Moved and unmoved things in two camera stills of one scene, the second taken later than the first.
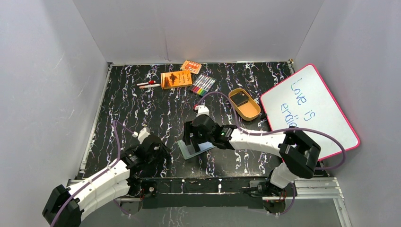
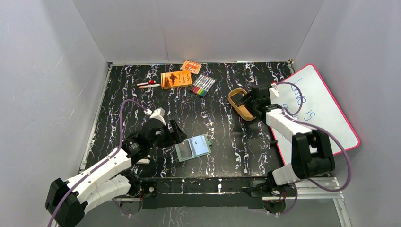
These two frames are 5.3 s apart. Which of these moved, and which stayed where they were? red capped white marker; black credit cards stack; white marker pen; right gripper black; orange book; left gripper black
Moved: left gripper black; right gripper black
Stayed: red capped white marker; orange book; black credit cards stack; white marker pen
